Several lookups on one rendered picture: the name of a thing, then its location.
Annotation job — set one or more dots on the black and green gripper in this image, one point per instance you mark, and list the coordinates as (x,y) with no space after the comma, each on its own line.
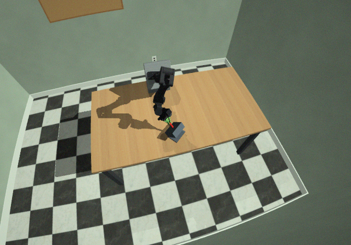
(165,119)

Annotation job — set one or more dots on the dark grey panel with slot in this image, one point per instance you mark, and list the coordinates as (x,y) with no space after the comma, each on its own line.
(175,133)

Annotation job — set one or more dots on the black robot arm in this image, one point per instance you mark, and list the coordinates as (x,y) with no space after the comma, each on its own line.
(159,98)

